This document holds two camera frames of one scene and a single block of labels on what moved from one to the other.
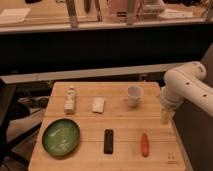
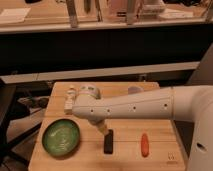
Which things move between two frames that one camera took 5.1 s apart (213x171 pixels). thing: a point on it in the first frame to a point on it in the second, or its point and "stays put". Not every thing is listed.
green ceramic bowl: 60,137 stays put
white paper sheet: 14,14 stays put
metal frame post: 71,8 stays put
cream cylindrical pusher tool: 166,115 to 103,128
